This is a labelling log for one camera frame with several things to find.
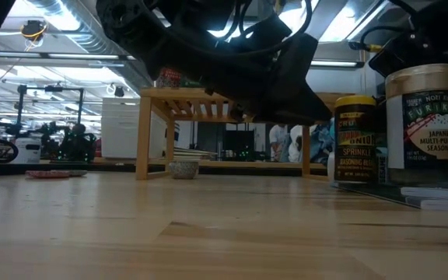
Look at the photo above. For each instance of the black metal frame stand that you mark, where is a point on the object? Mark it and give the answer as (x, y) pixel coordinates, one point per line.
(49, 89)

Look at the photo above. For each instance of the black hanging device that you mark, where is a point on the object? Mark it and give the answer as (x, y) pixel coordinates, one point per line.
(33, 29)

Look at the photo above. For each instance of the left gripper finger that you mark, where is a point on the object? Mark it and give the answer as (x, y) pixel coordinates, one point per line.
(294, 101)

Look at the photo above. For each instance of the tan-lid furikake jar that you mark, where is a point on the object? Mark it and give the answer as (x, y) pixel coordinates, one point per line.
(430, 128)

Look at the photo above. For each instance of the small speckled candle cup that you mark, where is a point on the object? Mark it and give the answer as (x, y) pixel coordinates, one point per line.
(184, 169)

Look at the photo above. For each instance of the Yellowstone booklet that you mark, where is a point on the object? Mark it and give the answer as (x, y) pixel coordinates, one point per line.
(438, 203)
(375, 191)

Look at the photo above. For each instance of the yellow-lid crunchy onion jar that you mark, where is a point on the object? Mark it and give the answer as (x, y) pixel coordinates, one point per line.
(355, 148)

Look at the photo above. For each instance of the black computer box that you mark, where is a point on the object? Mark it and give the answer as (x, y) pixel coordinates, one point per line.
(239, 144)

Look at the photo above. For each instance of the stack of flat papers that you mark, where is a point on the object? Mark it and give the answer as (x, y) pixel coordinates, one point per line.
(193, 152)

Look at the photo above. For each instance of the wooden slatted shelf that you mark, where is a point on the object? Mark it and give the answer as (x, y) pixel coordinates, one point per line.
(158, 94)

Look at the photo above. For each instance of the person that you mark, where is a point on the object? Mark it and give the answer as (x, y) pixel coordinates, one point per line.
(277, 136)
(78, 144)

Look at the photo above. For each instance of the white cloth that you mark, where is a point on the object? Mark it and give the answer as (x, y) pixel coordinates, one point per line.
(297, 144)

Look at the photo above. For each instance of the blue cloth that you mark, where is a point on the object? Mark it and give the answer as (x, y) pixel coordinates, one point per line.
(321, 140)

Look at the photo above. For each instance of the white printer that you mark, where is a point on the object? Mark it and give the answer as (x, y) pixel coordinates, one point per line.
(27, 151)

